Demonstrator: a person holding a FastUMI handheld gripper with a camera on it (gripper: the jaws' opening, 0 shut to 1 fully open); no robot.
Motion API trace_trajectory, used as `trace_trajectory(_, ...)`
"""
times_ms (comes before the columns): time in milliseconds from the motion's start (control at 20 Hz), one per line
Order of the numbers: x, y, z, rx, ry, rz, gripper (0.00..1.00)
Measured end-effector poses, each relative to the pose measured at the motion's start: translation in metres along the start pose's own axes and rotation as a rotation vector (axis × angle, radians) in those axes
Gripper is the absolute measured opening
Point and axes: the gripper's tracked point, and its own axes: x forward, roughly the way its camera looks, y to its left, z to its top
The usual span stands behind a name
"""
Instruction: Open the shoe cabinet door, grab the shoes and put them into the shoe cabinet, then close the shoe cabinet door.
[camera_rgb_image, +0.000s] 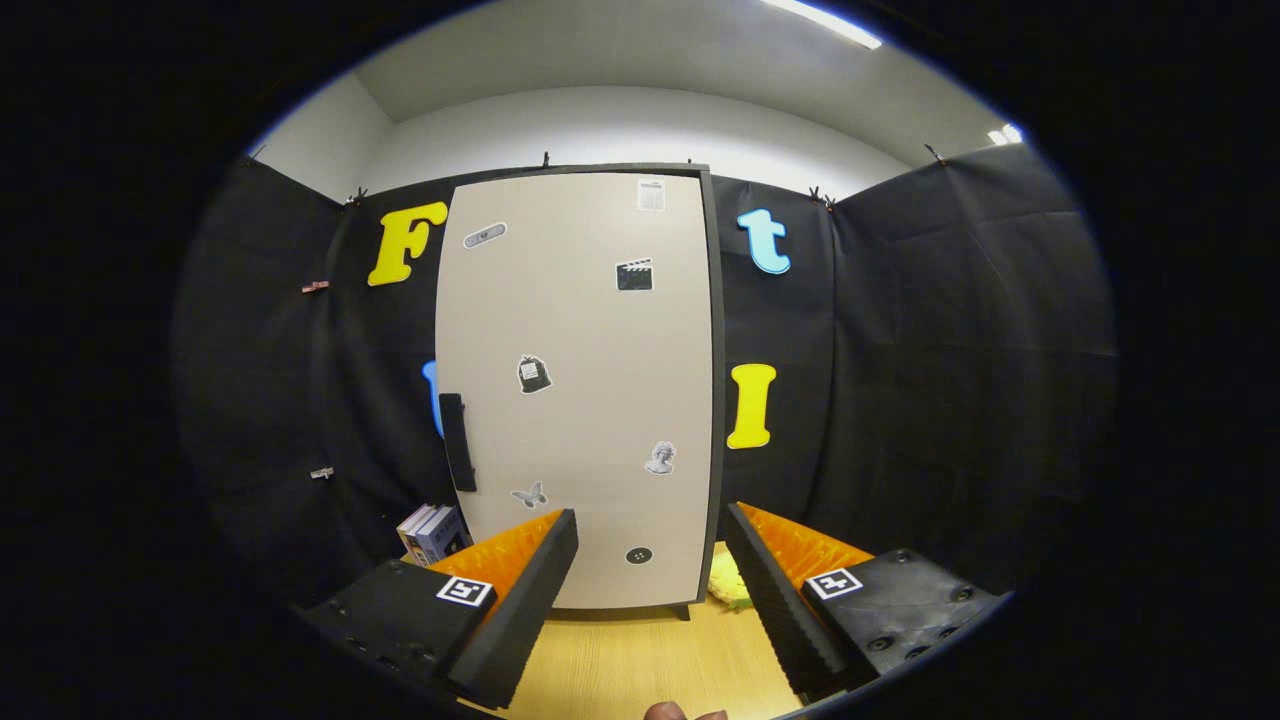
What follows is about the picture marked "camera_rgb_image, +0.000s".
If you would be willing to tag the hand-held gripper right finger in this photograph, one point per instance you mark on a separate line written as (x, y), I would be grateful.
(778, 610)

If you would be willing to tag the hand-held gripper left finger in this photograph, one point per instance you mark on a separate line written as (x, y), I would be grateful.
(520, 620)

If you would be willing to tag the grey shoe cabinet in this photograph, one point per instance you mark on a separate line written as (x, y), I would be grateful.
(718, 400)

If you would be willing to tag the yellow plush toy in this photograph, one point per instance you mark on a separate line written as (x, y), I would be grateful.
(728, 582)

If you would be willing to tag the blue paperback book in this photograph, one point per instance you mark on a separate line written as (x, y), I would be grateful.
(445, 535)

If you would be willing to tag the beige paperback book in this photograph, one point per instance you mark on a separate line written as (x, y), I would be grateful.
(410, 530)

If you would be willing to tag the black backdrop cloth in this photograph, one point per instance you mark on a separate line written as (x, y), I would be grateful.
(950, 350)

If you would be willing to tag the small ceiling light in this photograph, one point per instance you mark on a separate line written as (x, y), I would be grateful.
(1006, 133)

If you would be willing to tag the long ceiling light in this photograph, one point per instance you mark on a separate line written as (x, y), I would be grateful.
(825, 22)

